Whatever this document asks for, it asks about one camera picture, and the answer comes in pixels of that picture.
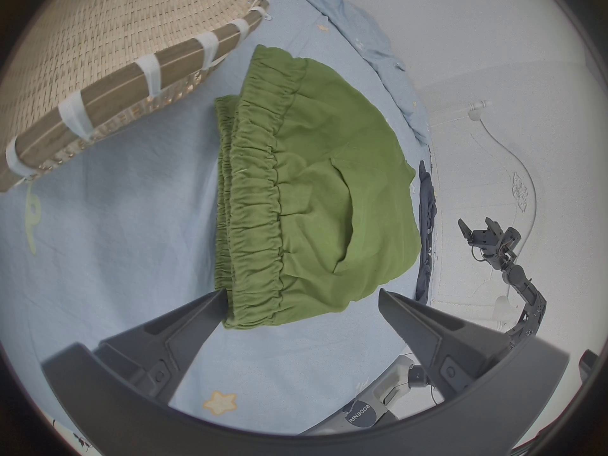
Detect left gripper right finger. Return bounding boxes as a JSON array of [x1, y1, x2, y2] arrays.
[[377, 288, 512, 401]]

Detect pale blue quilt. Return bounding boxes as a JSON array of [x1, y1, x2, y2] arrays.
[[280, 0, 430, 147]]

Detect dark blue printed T-shirt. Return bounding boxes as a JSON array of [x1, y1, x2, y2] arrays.
[[415, 161, 438, 303]]

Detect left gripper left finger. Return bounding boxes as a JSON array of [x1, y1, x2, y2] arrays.
[[96, 289, 228, 405]]

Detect round woven basket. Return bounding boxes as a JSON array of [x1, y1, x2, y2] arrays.
[[0, 0, 270, 193]]

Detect green shorts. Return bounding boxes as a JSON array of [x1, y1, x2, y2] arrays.
[[214, 45, 422, 329]]

